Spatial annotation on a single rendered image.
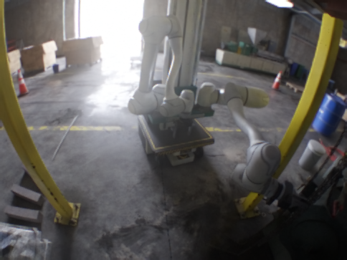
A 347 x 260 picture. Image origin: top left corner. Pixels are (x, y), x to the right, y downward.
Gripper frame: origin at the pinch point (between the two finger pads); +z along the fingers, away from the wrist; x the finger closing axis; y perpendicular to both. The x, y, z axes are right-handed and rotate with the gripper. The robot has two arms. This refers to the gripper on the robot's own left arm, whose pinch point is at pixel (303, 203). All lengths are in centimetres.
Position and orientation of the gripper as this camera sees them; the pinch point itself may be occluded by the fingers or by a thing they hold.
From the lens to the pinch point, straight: 86.1
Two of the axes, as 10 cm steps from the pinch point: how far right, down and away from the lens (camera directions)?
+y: 0.9, -8.2, -5.7
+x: 5.7, -4.3, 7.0
